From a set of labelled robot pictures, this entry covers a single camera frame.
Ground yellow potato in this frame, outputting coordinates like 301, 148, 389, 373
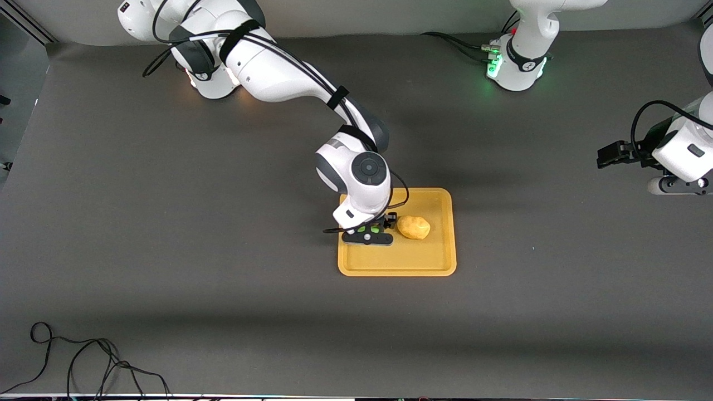
397, 216, 431, 241

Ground dark grey table mat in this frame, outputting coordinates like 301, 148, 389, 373
0, 19, 713, 399

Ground yellow plastic tray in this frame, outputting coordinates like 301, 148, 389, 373
338, 188, 457, 277

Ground thin black loose cable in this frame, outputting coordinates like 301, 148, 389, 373
0, 322, 170, 399

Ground black left arm base cable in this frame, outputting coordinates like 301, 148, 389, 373
422, 11, 521, 63

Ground black left arm wrist cable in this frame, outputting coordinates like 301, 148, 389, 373
631, 100, 713, 163

